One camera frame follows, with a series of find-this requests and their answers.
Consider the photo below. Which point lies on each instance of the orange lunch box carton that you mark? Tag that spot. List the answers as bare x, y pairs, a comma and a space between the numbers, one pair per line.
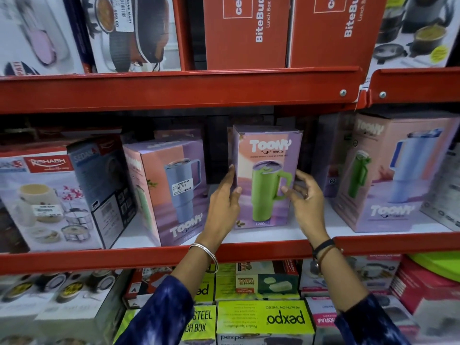
248, 35
334, 35

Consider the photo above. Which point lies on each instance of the dark blue box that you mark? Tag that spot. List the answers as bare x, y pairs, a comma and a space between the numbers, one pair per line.
81, 35

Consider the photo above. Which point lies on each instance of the white price sticker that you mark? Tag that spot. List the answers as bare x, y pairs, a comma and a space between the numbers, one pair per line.
182, 187

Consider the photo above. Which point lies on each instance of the black wrist band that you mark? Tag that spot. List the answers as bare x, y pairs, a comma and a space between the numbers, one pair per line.
323, 245

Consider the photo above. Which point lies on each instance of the yellow steel lunch box carton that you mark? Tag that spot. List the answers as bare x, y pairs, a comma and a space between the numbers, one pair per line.
199, 325

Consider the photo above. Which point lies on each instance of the white steel tiffin box carton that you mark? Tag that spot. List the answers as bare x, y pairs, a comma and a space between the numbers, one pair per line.
417, 35

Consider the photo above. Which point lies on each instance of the red and black box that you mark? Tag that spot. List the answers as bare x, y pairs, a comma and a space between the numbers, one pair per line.
143, 287

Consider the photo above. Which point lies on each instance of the pink and white box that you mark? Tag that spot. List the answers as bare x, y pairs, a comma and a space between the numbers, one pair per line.
321, 319

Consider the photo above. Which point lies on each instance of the purple box with blue tumbler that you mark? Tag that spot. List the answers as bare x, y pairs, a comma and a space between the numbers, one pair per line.
169, 211

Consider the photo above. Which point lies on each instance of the person's left forearm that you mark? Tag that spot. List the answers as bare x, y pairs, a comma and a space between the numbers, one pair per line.
169, 305

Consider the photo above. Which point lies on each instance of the long red upper shelf beam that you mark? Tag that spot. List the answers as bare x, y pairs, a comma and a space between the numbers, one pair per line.
179, 91

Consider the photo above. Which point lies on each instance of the grey patterned box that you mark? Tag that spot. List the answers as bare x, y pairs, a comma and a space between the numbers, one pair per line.
445, 193

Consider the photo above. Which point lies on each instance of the white box with black containers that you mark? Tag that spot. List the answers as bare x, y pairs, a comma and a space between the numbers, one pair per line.
57, 305

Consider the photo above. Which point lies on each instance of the purple box with green tumbler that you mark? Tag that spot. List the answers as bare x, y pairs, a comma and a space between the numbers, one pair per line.
267, 154

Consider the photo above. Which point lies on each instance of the white box with pink item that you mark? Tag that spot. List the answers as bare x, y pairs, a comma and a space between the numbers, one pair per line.
32, 32

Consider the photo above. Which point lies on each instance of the red lower shelf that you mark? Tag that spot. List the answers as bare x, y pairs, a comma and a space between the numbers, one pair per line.
107, 256

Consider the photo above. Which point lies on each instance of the person's right forearm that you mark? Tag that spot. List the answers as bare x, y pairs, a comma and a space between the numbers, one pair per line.
350, 294

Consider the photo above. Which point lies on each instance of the person's right hand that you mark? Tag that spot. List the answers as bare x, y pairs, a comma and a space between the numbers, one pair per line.
311, 211

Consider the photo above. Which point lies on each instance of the short red upper shelf beam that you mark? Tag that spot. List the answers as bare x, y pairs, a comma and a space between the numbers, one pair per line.
417, 87

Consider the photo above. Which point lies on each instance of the cookware picture box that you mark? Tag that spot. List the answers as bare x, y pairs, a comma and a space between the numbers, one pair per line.
136, 32

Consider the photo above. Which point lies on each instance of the green food container box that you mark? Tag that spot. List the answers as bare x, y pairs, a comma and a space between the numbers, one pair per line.
267, 283

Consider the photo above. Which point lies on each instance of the white cookware set box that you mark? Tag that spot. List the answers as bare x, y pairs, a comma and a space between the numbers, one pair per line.
366, 274

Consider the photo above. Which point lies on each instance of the green plastic lid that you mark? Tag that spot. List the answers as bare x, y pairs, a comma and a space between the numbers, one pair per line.
438, 264

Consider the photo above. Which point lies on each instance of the thin gold bangle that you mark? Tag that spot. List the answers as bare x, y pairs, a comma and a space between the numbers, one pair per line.
329, 253

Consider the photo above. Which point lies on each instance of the silver bangle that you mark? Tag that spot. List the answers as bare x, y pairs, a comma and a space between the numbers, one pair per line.
208, 252

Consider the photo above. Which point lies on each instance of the person's right thumb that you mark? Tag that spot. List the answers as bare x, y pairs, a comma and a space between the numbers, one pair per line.
288, 193

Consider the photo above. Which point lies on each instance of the white casserole set box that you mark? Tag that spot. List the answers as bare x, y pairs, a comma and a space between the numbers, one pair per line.
39, 208

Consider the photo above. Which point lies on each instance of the person's left hand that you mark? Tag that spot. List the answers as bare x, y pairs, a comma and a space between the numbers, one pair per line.
219, 211

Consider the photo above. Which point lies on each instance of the red shelf upright post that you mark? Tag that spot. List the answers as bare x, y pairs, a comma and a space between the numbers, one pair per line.
183, 32

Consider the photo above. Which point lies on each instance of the red carton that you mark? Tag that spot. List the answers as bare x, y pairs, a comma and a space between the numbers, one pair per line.
424, 287

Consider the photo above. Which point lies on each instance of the person's left thumb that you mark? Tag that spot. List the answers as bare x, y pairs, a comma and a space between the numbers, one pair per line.
236, 198

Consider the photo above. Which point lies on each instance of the grey carton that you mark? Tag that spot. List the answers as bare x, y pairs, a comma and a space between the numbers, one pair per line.
395, 314

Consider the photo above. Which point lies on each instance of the yellow green narrow box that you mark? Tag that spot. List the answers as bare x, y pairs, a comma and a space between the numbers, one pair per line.
205, 289
225, 283

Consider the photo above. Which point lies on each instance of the large yellow green lunch box carton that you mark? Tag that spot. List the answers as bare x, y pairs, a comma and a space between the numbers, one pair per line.
266, 321

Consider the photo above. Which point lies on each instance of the large pink tumbler box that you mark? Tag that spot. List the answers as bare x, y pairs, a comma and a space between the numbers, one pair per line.
395, 183

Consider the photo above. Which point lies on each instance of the blue appliance box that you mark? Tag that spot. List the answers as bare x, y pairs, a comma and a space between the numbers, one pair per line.
104, 183

